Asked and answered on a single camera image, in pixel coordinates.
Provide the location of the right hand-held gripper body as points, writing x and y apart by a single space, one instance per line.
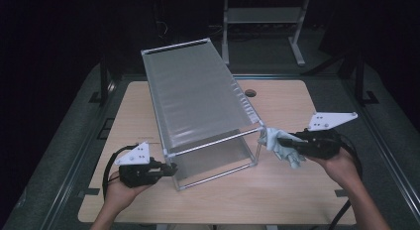
322 145

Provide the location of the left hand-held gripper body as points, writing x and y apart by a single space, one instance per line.
138 175

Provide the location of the pale green cleaning cloth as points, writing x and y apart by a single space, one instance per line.
274 140

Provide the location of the two-tier metal frame rack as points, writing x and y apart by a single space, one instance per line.
194 97

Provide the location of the person's left hand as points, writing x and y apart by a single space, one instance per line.
122 195

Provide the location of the person's right hand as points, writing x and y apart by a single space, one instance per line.
343 170

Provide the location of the black tape strip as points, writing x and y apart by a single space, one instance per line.
90 191
339 193

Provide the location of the dark floor socket plate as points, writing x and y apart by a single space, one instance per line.
106 127

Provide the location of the dark round table grommet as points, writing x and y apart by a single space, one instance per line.
250 92

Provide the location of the black upright stand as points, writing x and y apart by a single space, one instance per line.
360 78
104 78

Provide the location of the metal floor rail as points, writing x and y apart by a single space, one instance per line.
71 183
389 157

